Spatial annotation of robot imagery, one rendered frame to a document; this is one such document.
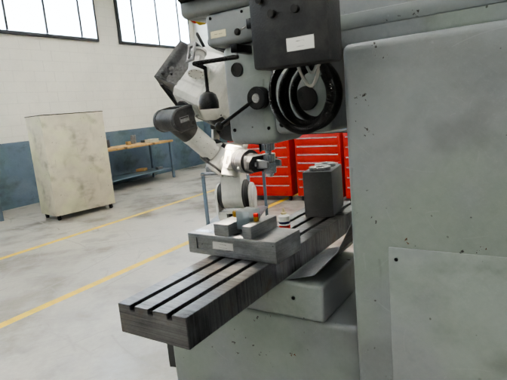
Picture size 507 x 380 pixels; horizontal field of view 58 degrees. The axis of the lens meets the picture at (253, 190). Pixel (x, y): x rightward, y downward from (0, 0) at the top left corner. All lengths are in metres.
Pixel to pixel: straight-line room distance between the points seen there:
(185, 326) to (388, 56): 0.78
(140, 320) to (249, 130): 0.67
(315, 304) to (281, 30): 0.80
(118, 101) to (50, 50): 1.87
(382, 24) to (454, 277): 0.66
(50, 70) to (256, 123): 8.83
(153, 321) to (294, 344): 0.55
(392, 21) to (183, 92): 0.94
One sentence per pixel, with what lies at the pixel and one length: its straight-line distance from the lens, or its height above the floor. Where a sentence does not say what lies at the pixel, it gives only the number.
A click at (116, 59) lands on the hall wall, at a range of 11.24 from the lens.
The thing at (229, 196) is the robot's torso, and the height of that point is 1.02.
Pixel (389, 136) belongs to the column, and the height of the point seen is 1.33.
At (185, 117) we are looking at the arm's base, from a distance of 1.86.
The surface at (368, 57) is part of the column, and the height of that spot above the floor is 1.52.
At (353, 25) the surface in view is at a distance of 1.31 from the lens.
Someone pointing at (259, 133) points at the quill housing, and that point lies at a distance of 1.46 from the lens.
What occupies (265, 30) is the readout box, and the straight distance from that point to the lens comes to 1.13.
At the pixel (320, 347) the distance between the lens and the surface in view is 1.51.
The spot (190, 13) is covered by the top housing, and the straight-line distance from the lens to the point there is 1.59.
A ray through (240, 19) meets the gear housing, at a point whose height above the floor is 1.69.
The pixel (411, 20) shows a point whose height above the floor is 1.60.
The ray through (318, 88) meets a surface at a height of 1.46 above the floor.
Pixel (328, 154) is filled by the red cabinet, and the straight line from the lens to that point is 6.49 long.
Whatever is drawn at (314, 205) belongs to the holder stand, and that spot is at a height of 1.01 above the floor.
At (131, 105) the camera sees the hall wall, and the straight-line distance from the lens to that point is 11.34.
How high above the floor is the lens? 1.42
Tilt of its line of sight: 10 degrees down
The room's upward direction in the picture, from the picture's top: 5 degrees counter-clockwise
